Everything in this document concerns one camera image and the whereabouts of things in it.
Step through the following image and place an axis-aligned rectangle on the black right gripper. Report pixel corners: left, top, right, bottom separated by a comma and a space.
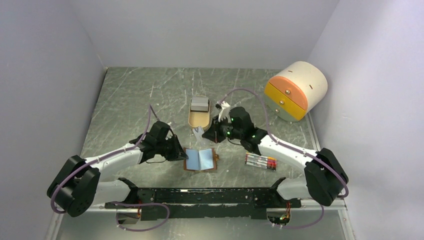
202, 114, 244, 144

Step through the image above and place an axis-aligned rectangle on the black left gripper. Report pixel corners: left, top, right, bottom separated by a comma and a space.
155, 133, 188, 161

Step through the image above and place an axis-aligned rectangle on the brown leather card holder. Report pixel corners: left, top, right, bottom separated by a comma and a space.
183, 148, 220, 172

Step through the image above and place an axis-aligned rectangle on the beige oval tray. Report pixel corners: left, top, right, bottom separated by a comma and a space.
188, 100, 212, 131

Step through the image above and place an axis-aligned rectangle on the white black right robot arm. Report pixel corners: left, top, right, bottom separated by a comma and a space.
202, 107, 349, 207

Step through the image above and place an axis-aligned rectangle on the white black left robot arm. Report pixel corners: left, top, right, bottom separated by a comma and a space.
46, 121, 188, 217

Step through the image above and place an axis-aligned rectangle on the stack of credit cards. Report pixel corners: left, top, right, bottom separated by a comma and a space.
190, 95, 210, 112

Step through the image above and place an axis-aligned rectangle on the pack of coloured markers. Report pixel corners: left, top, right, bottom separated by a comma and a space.
244, 152, 277, 171

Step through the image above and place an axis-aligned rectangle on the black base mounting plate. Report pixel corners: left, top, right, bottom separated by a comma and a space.
104, 187, 302, 221

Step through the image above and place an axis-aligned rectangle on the round pastel drawer cabinet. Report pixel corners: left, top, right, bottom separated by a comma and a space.
264, 61, 328, 122

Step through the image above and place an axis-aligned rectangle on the aluminium frame rail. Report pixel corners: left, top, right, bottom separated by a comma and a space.
46, 112, 349, 240

